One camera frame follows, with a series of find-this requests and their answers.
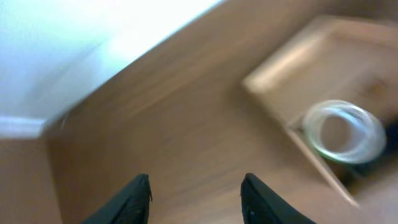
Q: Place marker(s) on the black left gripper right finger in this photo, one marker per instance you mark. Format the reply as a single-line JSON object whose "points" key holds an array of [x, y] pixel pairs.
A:
{"points": [[261, 205]]}

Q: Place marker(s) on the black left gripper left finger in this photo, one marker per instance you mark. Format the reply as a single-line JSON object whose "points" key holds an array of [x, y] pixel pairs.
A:
{"points": [[129, 206]]}

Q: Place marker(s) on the beige masking tape roll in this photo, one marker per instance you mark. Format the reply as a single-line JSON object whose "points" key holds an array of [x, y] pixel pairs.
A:
{"points": [[343, 132]]}

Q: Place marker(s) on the brown cardboard box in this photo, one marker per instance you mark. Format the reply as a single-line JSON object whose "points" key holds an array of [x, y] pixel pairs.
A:
{"points": [[334, 58]]}

